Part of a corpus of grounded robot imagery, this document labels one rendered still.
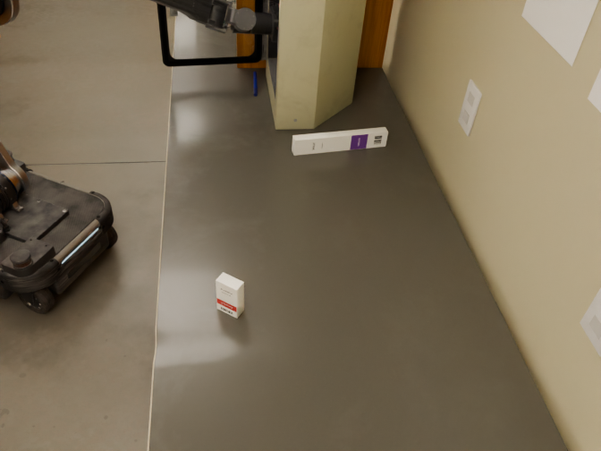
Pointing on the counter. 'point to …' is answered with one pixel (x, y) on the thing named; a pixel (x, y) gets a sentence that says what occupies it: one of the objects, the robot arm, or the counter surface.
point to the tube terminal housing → (315, 61)
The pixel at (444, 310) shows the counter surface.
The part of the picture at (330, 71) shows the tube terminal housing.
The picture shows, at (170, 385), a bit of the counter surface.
